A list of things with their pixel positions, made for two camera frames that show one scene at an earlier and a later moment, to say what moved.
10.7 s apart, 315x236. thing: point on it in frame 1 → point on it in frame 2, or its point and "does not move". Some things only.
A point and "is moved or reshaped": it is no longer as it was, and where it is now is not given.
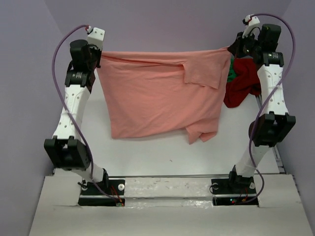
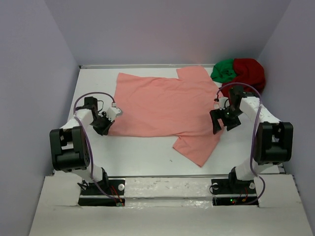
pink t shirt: x=146 y=93 is moved or reshaped
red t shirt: x=247 y=81 does not move
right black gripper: x=237 y=47 → x=217 y=114
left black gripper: x=97 y=52 → x=104 y=131
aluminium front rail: x=127 y=176 does not move
